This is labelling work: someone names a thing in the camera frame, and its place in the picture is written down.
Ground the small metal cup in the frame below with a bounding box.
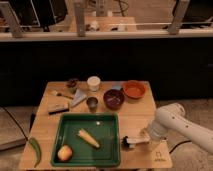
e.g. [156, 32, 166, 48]
[86, 97, 98, 112]

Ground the white cylindrical container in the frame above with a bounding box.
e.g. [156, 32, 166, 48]
[87, 76, 101, 92]

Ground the white black dish brush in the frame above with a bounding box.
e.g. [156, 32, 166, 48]
[120, 134, 150, 150]

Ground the grey folded cloth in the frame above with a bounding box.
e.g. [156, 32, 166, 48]
[70, 89, 87, 108]

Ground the small wooden brush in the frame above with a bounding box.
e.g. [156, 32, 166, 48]
[51, 90, 73, 99]

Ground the green chili pepper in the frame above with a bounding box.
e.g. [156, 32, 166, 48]
[28, 137, 42, 166]

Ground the black cable left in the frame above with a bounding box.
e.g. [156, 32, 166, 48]
[0, 105, 30, 141]

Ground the orange red bowl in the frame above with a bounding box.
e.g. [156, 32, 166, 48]
[122, 80, 146, 99]

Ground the yellow corn cob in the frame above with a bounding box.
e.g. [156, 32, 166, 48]
[78, 129, 100, 148]

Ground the grey metal frame rail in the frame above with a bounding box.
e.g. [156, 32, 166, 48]
[0, 0, 213, 42]

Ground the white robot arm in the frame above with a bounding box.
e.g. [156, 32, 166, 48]
[141, 103, 213, 155]

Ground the green plastic tray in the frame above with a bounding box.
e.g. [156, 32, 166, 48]
[51, 113, 120, 167]

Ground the dark maroon bowl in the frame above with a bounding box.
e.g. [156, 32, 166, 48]
[103, 89, 125, 110]

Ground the black cable right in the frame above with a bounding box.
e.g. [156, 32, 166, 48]
[168, 139, 192, 154]

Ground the black cable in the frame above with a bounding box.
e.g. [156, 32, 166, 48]
[168, 139, 192, 154]
[0, 105, 30, 141]

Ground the yellow red apple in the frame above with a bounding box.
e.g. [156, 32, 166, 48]
[57, 145, 73, 161]

